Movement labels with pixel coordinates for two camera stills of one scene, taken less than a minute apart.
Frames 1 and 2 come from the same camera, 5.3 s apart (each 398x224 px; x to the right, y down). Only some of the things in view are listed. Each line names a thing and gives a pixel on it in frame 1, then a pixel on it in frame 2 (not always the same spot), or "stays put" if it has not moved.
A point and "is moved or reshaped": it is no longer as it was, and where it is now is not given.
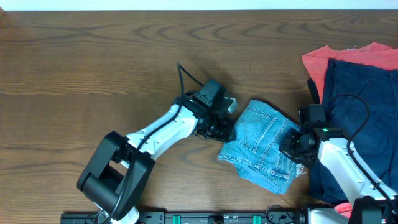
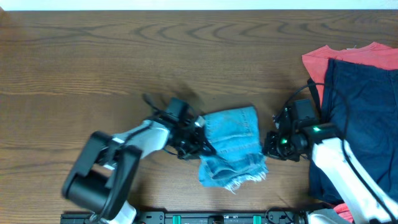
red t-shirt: x=373 y=54 stays put
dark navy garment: x=361 y=103 stays put
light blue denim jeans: x=260 y=129 is moved or reshaped
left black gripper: x=224 y=130 to x=193 y=142
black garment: x=313 y=90 stays put
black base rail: x=267 y=216 stays put
